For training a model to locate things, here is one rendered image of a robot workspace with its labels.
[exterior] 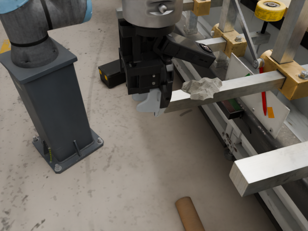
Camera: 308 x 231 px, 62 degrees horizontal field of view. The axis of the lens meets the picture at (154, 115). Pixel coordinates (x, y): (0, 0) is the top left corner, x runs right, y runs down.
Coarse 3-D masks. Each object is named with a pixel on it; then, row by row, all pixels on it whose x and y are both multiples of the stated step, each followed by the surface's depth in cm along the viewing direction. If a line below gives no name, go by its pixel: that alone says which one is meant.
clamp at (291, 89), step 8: (264, 56) 62; (264, 64) 62; (272, 64) 60; (280, 64) 58; (288, 64) 58; (296, 64) 58; (264, 72) 63; (280, 72) 58; (288, 72) 56; (296, 72) 56; (288, 80) 56; (296, 80) 54; (304, 80) 54; (280, 88) 59; (288, 88) 56; (296, 88) 54; (304, 88) 55; (288, 96) 57; (296, 96) 56; (304, 96) 57
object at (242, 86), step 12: (276, 72) 58; (228, 84) 55; (240, 84) 55; (252, 84) 55; (264, 84) 56; (276, 84) 57; (180, 96) 52; (216, 96) 54; (228, 96) 55; (240, 96) 56; (168, 108) 52; (180, 108) 53
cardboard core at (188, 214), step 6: (180, 198) 120; (186, 198) 120; (180, 204) 118; (186, 204) 117; (192, 204) 119; (180, 210) 117; (186, 210) 116; (192, 210) 116; (180, 216) 117; (186, 216) 114; (192, 216) 113; (198, 216) 116; (186, 222) 113; (192, 222) 112; (198, 222) 112; (186, 228) 112; (192, 228) 110; (198, 228) 110
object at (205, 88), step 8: (192, 80) 52; (200, 80) 54; (208, 80) 54; (216, 80) 53; (184, 88) 53; (192, 88) 53; (200, 88) 52; (208, 88) 52; (216, 88) 52; (192, 96) 51; (200, 96) 50; (208, 96) 51
